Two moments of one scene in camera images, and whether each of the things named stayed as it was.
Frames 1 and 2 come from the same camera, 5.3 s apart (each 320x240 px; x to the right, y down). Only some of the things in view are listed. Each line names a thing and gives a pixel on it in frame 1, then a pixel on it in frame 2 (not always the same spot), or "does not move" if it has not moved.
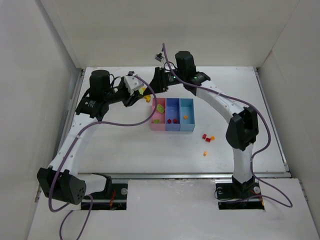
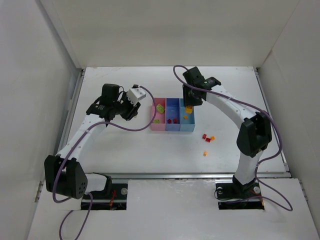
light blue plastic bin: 186,115 does not move
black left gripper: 129,99 to 130,111
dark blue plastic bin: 172,114 does not move
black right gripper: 157,81 to 189,99
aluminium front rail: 171,175 does not move
